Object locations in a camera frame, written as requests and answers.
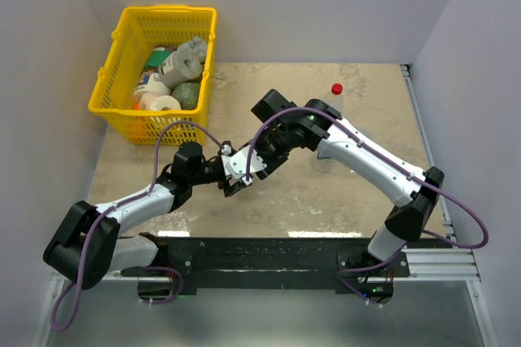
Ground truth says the cream labelled container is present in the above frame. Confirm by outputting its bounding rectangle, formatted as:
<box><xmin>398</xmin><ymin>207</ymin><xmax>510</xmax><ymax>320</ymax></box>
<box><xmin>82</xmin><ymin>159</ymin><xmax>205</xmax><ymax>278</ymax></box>
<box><xmin>134</xmin><ymin>71</ymin><xmax>171</xmax><ymax>100</ymax></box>

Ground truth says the white tape roll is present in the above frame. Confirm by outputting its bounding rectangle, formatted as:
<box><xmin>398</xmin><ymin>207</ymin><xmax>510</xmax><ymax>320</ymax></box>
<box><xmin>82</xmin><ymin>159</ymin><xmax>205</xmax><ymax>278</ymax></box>
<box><xmin>139</xmin><ymin>92</ymin><xmax>182</xmax><ymax>112</ymax></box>

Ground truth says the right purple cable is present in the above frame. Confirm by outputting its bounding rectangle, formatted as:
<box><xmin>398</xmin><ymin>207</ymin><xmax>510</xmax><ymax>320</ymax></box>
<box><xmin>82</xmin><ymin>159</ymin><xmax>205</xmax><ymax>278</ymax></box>
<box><xmin>243</xmin><ymin>106</ymin><xmax>489</xmax><ymax>249</ymax></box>

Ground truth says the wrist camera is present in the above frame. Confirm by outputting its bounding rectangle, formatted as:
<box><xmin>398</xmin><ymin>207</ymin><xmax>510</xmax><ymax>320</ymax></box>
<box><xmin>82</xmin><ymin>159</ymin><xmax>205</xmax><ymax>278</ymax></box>
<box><xmin>219</xmin><ymin>141</ymin><xmax>236</xmax><ymax>168</ymax></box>
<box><xmin>223</xmin><ymin>144</ymin><xmax>267</xmax><ymax>186</ymax></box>

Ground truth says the green round fruit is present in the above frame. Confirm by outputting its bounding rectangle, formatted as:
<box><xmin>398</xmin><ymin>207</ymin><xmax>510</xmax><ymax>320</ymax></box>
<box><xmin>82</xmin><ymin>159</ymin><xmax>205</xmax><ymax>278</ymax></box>
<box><xmin>172</xmin><ymin>81</ymin><xmax>200</xmax><ymax>110</ymax></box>

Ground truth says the clear bottle with red ring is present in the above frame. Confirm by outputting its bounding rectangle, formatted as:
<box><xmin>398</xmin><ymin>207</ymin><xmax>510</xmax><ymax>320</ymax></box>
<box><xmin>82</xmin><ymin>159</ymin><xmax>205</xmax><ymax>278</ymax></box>
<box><xmin>323</xmin><ymin>84</ymin><xmax>344</xmax><ymax>112</ymax></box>

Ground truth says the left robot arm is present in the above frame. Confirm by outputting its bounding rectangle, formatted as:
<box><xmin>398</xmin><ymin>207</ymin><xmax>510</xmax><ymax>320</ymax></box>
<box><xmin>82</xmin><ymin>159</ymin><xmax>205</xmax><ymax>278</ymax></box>
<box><xmin>43</xmin><ymin>142</ymin><xmax>251</xmax><ymax>290</ymax></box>

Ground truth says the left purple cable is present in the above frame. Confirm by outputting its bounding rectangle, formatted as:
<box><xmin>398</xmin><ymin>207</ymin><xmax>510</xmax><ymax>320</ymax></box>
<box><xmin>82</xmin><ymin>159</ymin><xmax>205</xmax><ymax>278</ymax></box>
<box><xmin>50</xmin><ymin>121</ymin><xmax>229</xmax><ymax>332</ymax></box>

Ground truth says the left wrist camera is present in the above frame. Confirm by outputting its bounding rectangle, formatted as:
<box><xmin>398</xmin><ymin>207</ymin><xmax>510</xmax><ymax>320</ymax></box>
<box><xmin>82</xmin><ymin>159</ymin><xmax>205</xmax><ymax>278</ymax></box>
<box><xmin>219</xmin><ymin>141</ymin><xmax>236</xmax><ymax>168</ymax></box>

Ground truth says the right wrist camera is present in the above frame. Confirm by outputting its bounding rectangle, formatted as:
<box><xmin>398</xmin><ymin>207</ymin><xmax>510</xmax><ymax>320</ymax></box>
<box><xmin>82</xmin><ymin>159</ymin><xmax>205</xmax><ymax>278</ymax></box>
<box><xmin>223</xmin><ymin>144</ymin><xmax>267</xmax><ymax>186</ymax></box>

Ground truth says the green box in basket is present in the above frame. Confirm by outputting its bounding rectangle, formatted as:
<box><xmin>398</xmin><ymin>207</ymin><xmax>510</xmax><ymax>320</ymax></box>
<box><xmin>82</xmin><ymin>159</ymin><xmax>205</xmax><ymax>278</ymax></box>
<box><xmin>144</xmin><ymin>47</ymin><xmax>173</xmax><ymax>68</ymax></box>

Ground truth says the grey paper roll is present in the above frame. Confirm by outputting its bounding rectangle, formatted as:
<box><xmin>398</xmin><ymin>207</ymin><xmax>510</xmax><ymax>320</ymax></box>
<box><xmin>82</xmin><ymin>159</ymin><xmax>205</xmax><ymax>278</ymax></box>
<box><xmin>158</xmin><ymin>37</ymin><xmax>208</xmax><ymax>89</ymax></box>

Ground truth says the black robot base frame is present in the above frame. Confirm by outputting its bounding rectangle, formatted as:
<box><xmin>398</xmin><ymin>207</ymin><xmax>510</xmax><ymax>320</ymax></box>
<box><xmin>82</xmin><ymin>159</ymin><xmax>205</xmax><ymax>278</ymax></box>
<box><xmin>122</xmin><ymin>237</ymin><xmax>410</xmax><ymax>303</ymax></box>

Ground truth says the red bottle cap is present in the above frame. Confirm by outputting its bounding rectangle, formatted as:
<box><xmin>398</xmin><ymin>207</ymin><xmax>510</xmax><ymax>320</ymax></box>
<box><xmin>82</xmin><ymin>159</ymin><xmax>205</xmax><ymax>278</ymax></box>
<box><xmin>331</xmin><ymin>83</ymin><xmax>343</xmax><ymax>95</ymax></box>

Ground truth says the yellow plastic basket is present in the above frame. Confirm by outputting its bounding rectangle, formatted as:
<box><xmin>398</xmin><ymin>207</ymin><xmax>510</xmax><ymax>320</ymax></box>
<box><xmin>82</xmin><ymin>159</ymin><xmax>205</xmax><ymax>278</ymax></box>
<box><xmin>88</xmin><ymin>5</ymin><xmax>218</xmax><ymax>145</ymax></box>

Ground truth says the purple cable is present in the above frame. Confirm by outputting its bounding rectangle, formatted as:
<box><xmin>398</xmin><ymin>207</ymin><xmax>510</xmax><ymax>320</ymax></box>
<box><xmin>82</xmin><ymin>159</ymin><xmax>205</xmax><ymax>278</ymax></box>
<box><xmin>50</xmin><ymin>121</ymin><xmax>229</xmax><ymax>332</ymax></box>
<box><xmin>243</xmin><ymin>106</ymin><xmax>489</xmax><ymax>249</ymax></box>

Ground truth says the clear labelled bottle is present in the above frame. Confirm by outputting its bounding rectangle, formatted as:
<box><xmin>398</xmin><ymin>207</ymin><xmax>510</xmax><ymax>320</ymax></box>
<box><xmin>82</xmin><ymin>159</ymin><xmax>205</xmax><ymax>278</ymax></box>
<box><xmin>311</xmin><ymin>152</ymin><xmax>335</xmax><ymax>173</ymax></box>

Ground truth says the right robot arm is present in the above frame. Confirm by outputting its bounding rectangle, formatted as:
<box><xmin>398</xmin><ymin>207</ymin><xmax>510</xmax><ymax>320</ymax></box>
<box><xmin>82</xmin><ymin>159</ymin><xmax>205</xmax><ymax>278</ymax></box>
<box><xmin>252</xmin><ymin>90</ymin><xmax>444</xmax><ymax>276</ymax></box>

